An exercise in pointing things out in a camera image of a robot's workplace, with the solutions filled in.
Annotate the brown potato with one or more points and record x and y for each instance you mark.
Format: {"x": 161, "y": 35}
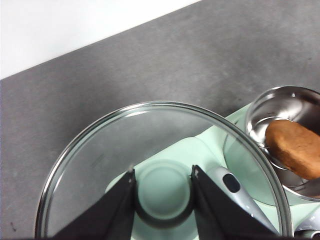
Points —
{"x": 292, "y": 147}

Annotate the silver control knob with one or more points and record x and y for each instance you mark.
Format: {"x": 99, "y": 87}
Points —
{"x": 310, "y": 235}

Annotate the mint green steamer pot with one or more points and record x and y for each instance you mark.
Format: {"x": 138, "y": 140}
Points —
{"x": 287, "y": 105}

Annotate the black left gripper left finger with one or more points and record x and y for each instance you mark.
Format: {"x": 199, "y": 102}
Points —
{"x": 107, "y": 215}

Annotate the mint green breakfast maker base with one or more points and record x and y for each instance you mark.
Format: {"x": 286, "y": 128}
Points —
{"x": 237, "y": 115}

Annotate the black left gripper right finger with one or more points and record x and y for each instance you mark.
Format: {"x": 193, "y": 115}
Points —
{"x": 220, "y": 215}

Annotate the glass lid with green knob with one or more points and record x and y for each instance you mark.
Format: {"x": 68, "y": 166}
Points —
{"x": 112, "y": 130}

